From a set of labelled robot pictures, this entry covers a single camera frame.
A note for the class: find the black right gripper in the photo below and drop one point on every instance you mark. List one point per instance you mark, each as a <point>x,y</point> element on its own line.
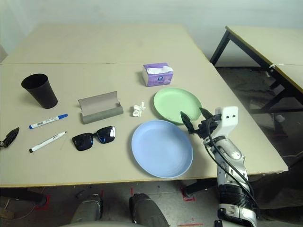
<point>203,128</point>

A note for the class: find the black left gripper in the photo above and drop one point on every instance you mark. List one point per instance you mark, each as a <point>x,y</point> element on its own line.
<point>2,143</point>

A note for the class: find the white marker blue cap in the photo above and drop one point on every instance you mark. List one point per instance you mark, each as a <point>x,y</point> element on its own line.
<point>47,121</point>

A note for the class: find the blue plate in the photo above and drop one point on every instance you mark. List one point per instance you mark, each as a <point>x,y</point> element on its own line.
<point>161,149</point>

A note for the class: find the white tissue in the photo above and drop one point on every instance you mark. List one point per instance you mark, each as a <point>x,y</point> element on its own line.
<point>137,111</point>

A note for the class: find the black sunglasses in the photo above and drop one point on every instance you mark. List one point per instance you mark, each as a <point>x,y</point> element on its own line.
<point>82,142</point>

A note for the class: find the grey glasses case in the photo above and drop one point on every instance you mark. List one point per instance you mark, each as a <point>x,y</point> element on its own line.
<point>101,111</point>

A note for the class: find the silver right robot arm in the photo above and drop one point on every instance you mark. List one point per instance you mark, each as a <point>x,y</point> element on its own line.
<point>229,153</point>

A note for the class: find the green plate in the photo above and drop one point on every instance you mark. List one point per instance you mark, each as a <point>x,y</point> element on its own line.
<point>175,101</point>

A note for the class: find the white marker black tip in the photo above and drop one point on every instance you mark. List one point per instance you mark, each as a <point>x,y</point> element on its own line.
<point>45,143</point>

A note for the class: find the black plastic cup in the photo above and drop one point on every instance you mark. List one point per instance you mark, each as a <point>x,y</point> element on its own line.
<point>42,94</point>

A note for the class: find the purple tissue box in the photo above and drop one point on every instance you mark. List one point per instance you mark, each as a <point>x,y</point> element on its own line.
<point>157,79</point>

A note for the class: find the black table leg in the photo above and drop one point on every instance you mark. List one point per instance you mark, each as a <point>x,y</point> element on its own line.
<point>196,186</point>
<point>23,195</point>

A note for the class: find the wooden plank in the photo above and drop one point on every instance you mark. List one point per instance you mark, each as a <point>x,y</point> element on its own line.
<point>6,213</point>

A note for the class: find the white bottle on floor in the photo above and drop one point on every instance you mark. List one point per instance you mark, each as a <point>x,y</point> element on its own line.
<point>280,118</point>

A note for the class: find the beige side table black legs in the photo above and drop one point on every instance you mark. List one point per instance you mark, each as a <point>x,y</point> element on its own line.
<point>260,40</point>

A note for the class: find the grey robot left leg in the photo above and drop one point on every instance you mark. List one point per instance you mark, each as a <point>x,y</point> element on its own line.
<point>87,208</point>

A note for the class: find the grey robot leg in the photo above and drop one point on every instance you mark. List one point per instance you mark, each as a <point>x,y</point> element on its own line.
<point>146,210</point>
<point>87,208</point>

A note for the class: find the grey robot right leg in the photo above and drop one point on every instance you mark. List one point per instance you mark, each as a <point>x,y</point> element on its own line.
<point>146,210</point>

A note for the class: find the pale robot torso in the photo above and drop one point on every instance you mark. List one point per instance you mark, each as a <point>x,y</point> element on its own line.
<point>99,224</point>

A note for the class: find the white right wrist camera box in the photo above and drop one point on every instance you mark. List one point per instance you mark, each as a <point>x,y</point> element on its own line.
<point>227,118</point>

